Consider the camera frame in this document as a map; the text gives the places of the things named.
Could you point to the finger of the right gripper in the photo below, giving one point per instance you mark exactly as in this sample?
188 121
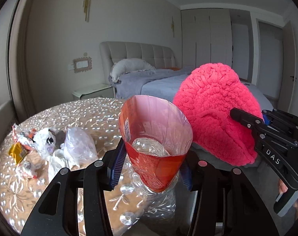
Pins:
246 119

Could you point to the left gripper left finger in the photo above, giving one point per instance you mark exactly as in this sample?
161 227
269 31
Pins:
116 163

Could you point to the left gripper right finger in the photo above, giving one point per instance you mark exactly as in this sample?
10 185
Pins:
186 176

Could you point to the clear plastic bag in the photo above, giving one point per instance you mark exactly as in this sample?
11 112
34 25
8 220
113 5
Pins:
80 146

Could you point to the red snack bag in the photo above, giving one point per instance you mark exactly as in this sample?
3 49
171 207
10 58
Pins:
157 136

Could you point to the pink knitted hat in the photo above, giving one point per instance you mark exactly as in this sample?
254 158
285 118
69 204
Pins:
206 98

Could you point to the white plastic bag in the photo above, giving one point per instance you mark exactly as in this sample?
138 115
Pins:
45 142

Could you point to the yellow snack wrapper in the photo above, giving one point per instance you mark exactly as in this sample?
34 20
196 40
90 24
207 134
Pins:
17 152

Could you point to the white crumpled tissue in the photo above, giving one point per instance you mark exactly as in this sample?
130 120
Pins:
58 160

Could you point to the grey cloth piece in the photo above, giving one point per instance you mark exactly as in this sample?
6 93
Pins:
60 139

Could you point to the white nightstand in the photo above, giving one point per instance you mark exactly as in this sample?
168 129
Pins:
94 91

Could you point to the bed with lilac cover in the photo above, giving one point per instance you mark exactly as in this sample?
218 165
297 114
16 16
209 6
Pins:
162 83

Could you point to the white pillow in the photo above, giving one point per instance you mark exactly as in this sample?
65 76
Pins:
128 66

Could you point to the orange printed clear wrapper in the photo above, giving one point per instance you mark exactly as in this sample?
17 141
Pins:
25 138

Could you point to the white wardrobe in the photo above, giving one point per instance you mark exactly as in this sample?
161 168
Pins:
206 37

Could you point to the beige tufted headboard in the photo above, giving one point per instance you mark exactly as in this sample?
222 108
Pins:
113 51

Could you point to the beige window seat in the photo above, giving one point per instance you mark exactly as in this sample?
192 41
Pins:
8 117

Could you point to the framed wall switch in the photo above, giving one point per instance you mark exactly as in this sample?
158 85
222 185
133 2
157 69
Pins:
82 64

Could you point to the gold wall lamp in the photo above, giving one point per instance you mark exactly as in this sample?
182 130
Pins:
86 8
173 27

